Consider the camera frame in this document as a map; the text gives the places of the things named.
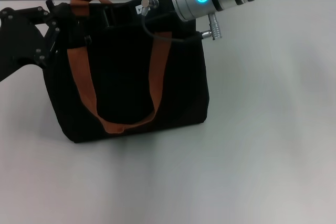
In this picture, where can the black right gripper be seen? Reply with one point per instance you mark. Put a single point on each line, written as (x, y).
(131, 14)

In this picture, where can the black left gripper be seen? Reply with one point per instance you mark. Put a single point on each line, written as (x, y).
(15, 40)

